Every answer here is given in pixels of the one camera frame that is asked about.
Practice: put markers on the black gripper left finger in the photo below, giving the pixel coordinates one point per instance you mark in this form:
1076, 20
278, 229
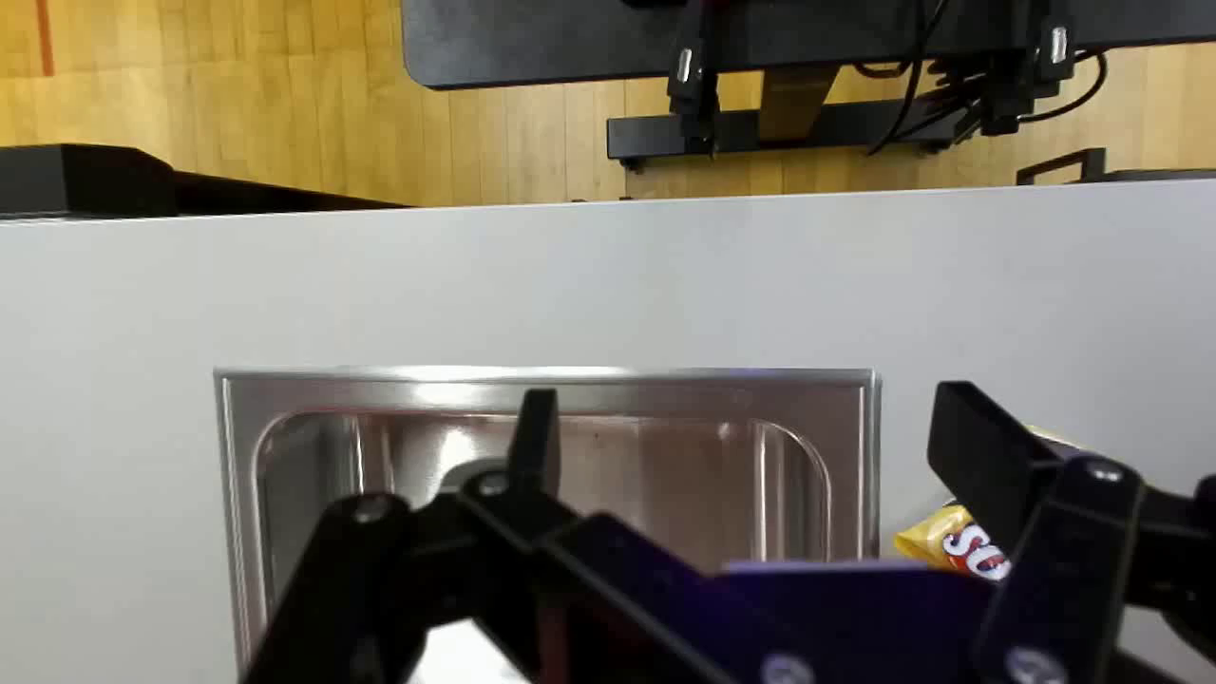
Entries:
421, 584

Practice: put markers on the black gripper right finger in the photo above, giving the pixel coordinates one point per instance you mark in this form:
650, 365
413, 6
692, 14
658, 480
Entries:
1076, 546

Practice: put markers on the yellow snack packet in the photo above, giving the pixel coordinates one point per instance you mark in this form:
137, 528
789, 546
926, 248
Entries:
944, 536

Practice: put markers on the stainless steel sink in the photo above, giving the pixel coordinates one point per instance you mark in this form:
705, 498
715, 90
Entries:
658, 456

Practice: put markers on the small black bracket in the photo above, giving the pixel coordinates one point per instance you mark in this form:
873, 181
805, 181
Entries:
1058, 166

